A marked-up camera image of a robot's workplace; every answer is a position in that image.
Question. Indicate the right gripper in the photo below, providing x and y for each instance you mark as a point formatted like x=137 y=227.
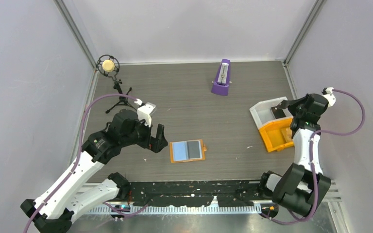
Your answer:
x=292 y=104

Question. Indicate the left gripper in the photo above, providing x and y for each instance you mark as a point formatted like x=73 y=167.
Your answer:
x=155 y=144

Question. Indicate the orange leather card holder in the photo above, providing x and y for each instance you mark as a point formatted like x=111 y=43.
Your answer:
x=187 y=151

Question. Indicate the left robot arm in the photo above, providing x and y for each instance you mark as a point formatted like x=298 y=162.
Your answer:
x=60 y=206

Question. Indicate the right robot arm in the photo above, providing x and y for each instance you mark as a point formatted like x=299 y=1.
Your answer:
x=303 y=186

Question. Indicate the black device in white bin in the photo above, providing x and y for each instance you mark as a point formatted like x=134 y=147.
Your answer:
x=278 y=113

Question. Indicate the white plastic bin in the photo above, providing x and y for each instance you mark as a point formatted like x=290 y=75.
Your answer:
x=261 y=112

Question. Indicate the tan block in orange bin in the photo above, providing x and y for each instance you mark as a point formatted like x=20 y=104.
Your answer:
x=287 y=134

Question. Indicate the orange plastic bin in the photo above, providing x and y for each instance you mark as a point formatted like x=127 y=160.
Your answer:
x=272 y=136

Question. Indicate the purple metronome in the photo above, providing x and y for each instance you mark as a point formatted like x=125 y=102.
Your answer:
x=221 y=82

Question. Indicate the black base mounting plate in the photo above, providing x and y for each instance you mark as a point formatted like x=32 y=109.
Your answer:
x=228 y=193

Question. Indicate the microphone on black tripod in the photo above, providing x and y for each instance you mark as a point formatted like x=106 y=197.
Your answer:
x=108 y=66

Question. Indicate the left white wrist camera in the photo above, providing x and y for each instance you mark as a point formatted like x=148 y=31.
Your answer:
x=145 y=111

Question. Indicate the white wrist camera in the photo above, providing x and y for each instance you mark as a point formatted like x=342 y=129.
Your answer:
x=145 y=111
x=328 y=93

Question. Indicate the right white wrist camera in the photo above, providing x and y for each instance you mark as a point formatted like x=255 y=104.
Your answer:
x=328 y=93

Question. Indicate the aluminium frame rail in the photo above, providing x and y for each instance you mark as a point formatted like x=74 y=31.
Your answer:
x=332 y=194

